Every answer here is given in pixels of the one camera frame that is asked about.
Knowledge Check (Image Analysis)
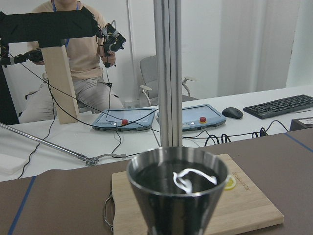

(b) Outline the green handled reach grabber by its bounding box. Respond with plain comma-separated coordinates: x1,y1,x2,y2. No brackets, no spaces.
0,123,127,166

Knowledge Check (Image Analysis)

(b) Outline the black computer mouse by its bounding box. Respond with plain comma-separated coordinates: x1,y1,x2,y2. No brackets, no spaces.
222,107,243,119

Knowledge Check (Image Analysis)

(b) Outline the steel double jigger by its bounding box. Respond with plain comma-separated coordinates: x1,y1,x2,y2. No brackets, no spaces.
127,147,229,235

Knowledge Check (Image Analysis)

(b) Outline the grey office chair right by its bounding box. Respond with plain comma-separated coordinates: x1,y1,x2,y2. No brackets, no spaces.
139,55,199,107

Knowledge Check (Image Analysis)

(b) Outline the aluminium camera post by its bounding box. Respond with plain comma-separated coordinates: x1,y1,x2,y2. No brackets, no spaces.
154,0,182,147

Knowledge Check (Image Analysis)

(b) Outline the teach pendant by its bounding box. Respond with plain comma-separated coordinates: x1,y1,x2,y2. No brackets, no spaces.
92,108,156,132
156,104,226,132

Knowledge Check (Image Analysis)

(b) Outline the seated operator person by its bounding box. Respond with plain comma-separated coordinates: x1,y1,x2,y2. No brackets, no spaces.
19,0,124,124

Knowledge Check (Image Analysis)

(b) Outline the black box with label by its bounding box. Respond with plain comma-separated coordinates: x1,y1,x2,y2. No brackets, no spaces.
290,117,313,131

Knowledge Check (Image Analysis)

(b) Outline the bamboo cutting board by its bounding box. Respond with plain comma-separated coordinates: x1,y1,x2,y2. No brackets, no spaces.
112,154,284,235

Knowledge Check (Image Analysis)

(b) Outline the black keyboard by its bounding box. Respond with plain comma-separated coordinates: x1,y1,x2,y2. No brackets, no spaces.
243,94,313,119

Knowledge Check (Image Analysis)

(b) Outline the wooden plank stand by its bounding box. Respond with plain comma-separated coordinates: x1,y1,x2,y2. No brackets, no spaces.
39,42,79,124

